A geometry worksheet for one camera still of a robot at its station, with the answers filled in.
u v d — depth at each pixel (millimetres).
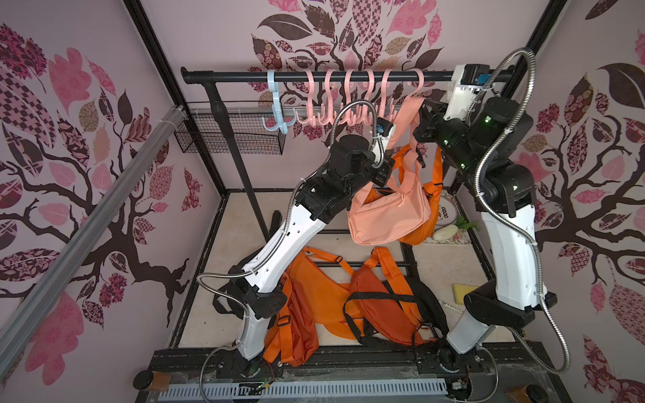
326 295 854
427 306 794
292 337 742
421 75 473
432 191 645
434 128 461
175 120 834
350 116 406
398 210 742
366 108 408
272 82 473
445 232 976
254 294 440
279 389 699
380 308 794
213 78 477
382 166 486
